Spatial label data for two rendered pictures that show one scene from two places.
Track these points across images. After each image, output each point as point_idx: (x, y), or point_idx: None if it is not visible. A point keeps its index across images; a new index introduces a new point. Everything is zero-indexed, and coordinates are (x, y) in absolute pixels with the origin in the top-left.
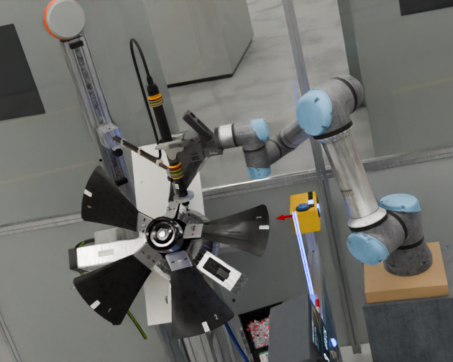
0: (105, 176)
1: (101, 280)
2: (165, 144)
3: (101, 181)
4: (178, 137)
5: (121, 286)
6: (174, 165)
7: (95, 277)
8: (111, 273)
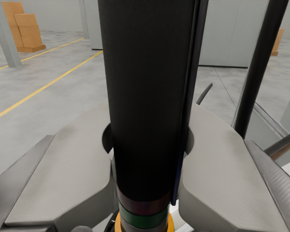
0: (199, 101)
1: (113, 173)
2: (84, 116)
3: (197, 103)
4: (182, 189)
5: (115, 198)
6: (120, 223)
7: (113, 166)
8: (115, 180)
